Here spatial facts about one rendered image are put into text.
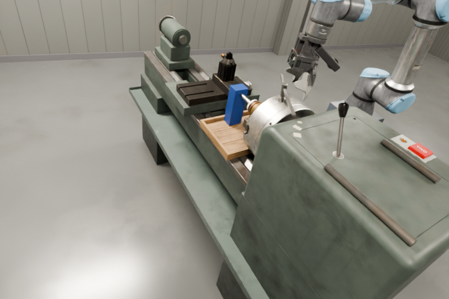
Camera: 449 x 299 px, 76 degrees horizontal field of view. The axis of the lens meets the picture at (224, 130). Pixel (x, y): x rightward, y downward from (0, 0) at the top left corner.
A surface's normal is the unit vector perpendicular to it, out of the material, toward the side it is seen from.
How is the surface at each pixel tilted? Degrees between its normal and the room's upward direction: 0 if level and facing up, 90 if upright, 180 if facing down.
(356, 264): 90
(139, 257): 0
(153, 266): 0
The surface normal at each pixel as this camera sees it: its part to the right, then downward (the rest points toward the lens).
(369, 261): -0.86, 0.21
